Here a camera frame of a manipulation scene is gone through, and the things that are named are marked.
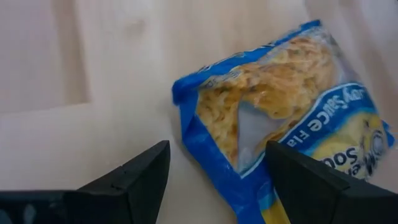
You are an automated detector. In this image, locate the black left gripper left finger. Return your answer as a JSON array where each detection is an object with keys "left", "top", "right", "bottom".
[{"left": 63, "top": 139, "right": 172, "bottom": 224}]

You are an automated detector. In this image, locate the blue Maruchan noodle pack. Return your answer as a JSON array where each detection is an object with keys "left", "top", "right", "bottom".
[{"left": 171, "top": 19, "right": 396, "bottom": 224}]

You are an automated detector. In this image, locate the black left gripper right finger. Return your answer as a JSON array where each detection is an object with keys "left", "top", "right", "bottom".
[{"left": 265, "top": 140, "right": 398, "bottom": 224}]

